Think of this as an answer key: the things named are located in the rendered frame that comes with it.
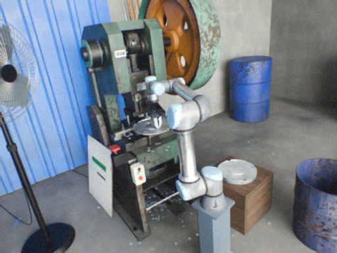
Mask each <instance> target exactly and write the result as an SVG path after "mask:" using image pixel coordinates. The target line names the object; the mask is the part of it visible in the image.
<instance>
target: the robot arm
mask: <svg viewBox="0 0 337 253"><path fill-rule="evenodd" d="M145 85H146V88H147V100H148V101H149V107H148V108H147V111H149V113H148V112H147V115H149V116H150V117H151V122H152V123H153V124H154V125H155V127H156V128H157V129H159V128H160V126H161V123H162V122H163V115H165V113H166V111H165V110H164V109H163V108H162V107H161V106H160V105H159V104H158V101H159V96H160V95H162V94H163V93H165V92H172V91H174V92H176V94H178V95H179V96H180V97H181V98H182V99H184V102H182V103H175V104H173V105H171V106H170V107H169V108H168V110H167V122H168V125H169V127H170V128H171V129H172V130H173V131H174V132H175V133H176V140H177V145H178V153H179V162H180V170H181V173H180V174H179V180H177V181H176V189H177V190H178V192H179V195H181V198H183V199H184V200H190V199H192V198H195V197H198V196H201V198H200V205H201V207H202V208H203V209H205V210H207V211H211V212H217V211H221V210H222V209H224V208H225V205H226V199H225V196H224V194H223V193H222V172H221V170H220V169H218V168H216V167H213V166H206V167H204V168H202V170H201V172H200V173H198V172H197V169H196V163H195V148H194V137H193V131H194V130H195V123H198V122H202V121H204V120H205V119H206V118H207V117H208V116H209V114H210V112H211V103H210V101H209V99H207V98H206V97H205V96H204V95H202V94H197V92H195V91H193V90H192V89H190V87H188V86H187V85H185V82H184V79H183V78H174V79H170V80H163V81H160V82H157V79H156V76H148V77H146V78H145ZM156 117H157V119H156Z"/></svg>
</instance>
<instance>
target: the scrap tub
mask: <svg viewBox="0 0 337 253"><path fill-rule="evenodd" d="M293 213H294V214H293V223H292V228H293V231H294V234H295V236H296V237H297V238H298V239H299V241H300V242H302V243H303V244H304V245H305V246H307V247H308V248H310V249H312V250H313V251H316V252H318V253H337V159H327V158H315V159H306V160H305V161H301V162H300V163H299V164H298V165H297V166H296V181H295V186H294V205H293Z"/></svg>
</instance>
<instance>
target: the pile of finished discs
mask: <svg viewBox="0 0 337 253"><path fill-rule="evenodd" d="M218 169H220V170H221V172H222V180H223V181H227V182H228V183H230V184H247V183H250V182H253V180H255V178H256V177H257V168H256V167H254V166H253V164H252V163H250V162H248V161H243V160H239V159H231V161H223V162H222V163H221V164H220V165H219V166H218Z"/></svg>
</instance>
